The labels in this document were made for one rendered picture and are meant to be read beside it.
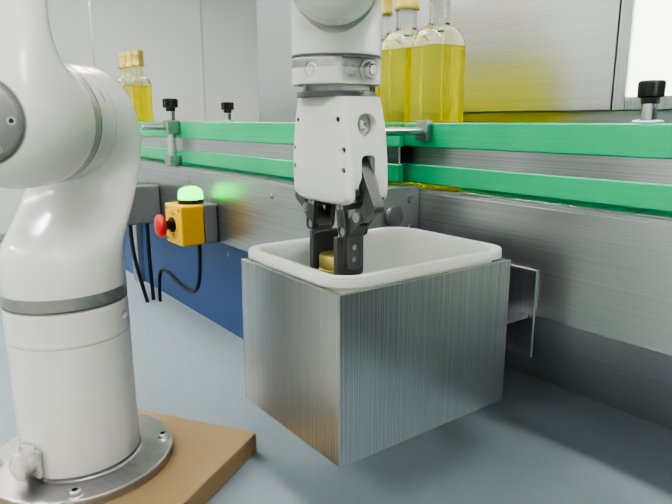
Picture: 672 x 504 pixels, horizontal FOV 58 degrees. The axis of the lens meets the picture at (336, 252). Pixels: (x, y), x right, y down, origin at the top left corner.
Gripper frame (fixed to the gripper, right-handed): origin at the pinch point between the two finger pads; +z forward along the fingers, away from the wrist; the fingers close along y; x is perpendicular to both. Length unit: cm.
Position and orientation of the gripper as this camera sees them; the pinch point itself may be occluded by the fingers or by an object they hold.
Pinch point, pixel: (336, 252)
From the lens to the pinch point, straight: 60.5
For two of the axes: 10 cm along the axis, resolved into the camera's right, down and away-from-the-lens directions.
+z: 0.0, 9.8, 2.1
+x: -8.2, 1.2, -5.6
